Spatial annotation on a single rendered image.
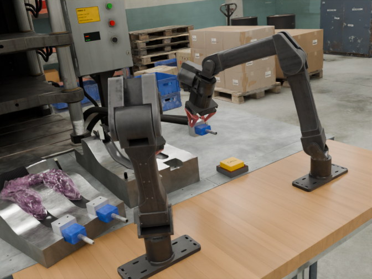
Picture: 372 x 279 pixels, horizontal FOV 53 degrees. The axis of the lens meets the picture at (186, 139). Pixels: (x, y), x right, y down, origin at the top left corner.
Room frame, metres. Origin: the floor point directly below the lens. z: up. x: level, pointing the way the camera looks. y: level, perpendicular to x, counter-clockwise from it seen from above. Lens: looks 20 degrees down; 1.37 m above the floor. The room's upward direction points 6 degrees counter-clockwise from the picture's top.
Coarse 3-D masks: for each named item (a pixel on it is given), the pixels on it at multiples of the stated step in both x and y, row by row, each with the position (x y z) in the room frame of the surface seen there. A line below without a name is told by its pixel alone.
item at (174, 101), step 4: (176, 92) 4.98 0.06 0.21; (180, 92) 5.02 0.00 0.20; (164, 96) 4.87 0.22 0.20; (168, 96) 4.91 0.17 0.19; (172, 96) 4.93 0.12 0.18; (176, 96) 4.98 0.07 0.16; (180, 96) 5.03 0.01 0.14; (164, 100) 4.87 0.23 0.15; (168, 100) 5.29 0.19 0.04; (172, 100) 4.94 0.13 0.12; (176, 100) 4.98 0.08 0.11; (180, 100) 5.02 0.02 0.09; (164, 104) 4.87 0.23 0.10; (168, 104) 4.91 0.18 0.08; (172, 104) 4.94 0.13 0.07; (176, 104) 4.97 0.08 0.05; (180, 104) 5.00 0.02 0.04; (164, 108) 4.87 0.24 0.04; (168, 108) 4.90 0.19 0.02; (172, 108) 4.94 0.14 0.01
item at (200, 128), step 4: (192, 120) 1.32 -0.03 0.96; (200, 120) 1.31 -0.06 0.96; (188, 124) 1.31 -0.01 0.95; (196, 124) 1.29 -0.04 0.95; (200, 124) 1.30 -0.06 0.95; (204, 124) 1.29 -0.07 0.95; (192, 128) 1.29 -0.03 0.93; (196, 128) 1.28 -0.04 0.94; (200, 128) 1.25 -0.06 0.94; (204, 128) 1.26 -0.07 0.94; (208, 128) 1.27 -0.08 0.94; (192, 132) 1.29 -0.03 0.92; (196, 132) 1.28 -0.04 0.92; (200, 132) 1.25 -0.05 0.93; (204, 132) 1.26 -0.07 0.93; (208, 132) 1.24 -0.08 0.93; (212, 132) 1.22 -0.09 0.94; (216, 132) 1.22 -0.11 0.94; (192, 136) 1.30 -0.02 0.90; (196, 136) 1.28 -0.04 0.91
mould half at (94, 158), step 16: (96, 144) 1.26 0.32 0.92; (80, 160) 1.37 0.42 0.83; (96, 160) 1.20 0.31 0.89; (112, 160) 1.19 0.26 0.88; (160, 160) 1.14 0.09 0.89; (192, 160) 1.12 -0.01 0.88; (96, 176) 1.23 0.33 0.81; (112, 176) 1.09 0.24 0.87; (128, 176) 1.04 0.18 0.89; (176, 176) 1.09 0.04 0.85; (192, 176) 1.12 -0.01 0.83; (112, 192) 1.11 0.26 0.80; (128, 192) 1.00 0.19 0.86
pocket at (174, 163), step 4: (168, 160) 1.13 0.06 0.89; (172, 160) 1.14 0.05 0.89; (176, 160) 1.14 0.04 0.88; (180, 160) 1.12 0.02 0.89; (168, 164) 1.13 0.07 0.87; (172, 164) 1.14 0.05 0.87; (176, 164) 1.14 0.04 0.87; (180, 164) 1.12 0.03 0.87; (172, 168) 1.12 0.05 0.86; (176, 168) 1.09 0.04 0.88
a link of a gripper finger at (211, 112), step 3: (213, 108) 1.28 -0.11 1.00; (204, 111) 1.24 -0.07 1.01; (207, 111) 1.25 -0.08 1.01; (210, 111) 1.26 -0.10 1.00; (213, 111) 1.27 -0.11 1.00; (201, 114) 1.24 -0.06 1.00; (204, 114) 1.25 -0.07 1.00; (207, 114) 1.26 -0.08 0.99; (210, 114) 1.28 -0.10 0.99; (213, 114) 1.28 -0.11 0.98; (201, 117) 1.32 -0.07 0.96; (207, 117) 1.29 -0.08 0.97; (204, 120) 1.31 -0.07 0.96; (207, 120) 1.30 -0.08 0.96
